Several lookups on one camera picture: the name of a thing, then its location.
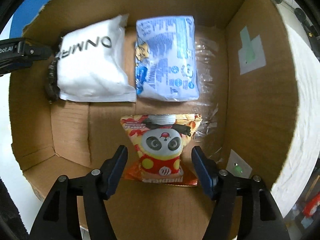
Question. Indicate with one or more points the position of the open cardboard box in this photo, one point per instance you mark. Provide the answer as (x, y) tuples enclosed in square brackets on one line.
[(256, 94)]

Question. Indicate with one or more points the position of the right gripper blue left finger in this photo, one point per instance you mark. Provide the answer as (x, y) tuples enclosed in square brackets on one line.
[(58, 216)]

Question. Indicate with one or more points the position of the blue foam mat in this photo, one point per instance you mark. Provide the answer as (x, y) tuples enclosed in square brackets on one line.
[(24, 15)]

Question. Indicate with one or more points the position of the light blue snack packet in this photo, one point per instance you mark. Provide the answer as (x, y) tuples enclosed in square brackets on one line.
[(165, 59)]

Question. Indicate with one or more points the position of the red plastic bag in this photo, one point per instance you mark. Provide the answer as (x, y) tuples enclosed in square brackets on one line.
[(312, 205)]

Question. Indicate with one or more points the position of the white ONMAX pouch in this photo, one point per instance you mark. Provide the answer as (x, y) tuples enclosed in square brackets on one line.
[(90, 64)]

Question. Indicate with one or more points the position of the grey tablecloth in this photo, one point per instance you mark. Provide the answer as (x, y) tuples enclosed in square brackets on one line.
[(304, 148)]

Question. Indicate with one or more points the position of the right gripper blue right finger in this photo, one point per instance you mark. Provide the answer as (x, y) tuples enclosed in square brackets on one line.
[(259, 217)]

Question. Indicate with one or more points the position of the orange panda snack packet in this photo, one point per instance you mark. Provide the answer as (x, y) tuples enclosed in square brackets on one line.
[(159, 141)]

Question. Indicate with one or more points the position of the yellow snack packet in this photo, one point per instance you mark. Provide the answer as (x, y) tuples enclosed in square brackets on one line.
[(51, 88)]

